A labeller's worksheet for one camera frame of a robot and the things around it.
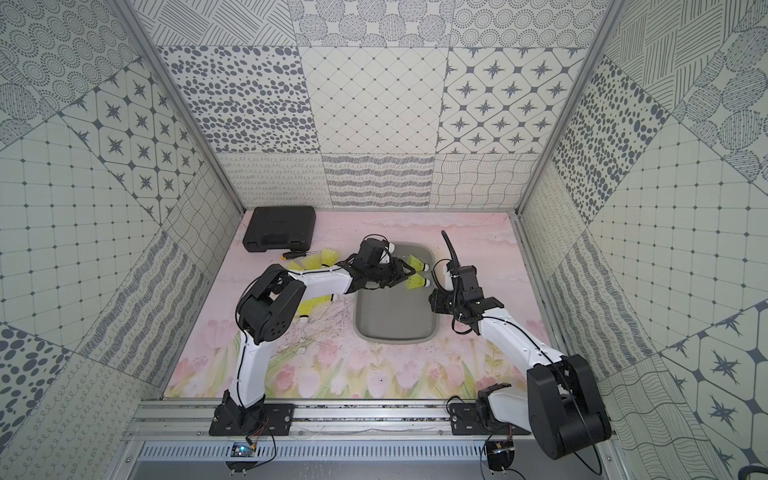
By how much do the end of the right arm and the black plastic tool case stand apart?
568mm

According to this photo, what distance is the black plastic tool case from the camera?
1.06 m

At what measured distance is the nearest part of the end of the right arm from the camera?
0.63 meters
